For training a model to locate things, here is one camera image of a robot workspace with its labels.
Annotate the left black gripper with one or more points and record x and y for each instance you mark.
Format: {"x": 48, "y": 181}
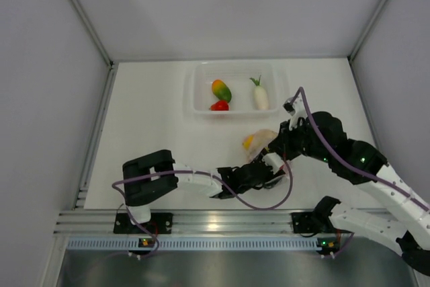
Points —
{"x": 272, "y": 178}

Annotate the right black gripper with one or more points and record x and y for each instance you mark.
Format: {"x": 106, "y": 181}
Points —
{"x": 282, "y": 144}

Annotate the clear zip top bag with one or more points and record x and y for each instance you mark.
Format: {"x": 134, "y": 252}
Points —
{"x": 259, "y": 148}

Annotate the red fake apple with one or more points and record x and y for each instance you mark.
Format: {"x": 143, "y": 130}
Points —
{"x": 220, "y": 105}

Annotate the green fake avocado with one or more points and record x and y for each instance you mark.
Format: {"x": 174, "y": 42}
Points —
{"x": 221, "y": 90}

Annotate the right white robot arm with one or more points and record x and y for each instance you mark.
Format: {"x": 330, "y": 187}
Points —
{"x": 321, "y": 136}

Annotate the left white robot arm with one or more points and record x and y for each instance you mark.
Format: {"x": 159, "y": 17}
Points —
{"x": 159, "y": 175}

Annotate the yellow fake banana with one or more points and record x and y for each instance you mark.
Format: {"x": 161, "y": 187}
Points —
{"x": 247, "y": 142}

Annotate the clear plastic perforated bin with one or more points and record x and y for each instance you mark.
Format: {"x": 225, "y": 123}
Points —
{"x": 237, "y": 75}

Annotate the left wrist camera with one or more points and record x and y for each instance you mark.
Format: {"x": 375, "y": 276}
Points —
{"x": 276, "y": 163}

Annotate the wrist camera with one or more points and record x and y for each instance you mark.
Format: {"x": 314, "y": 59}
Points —
{"x": 276, "y": 163}
{"x": 295, "y": 107}

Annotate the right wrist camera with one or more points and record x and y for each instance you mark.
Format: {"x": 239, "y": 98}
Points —
{"x": 295, "y": 107}

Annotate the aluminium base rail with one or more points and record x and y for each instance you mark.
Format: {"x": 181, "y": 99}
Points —
{"x": 184, "y": 222}

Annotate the white slotted cable duct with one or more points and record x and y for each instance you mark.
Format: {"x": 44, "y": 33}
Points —
{"x": 200, "y": 244}

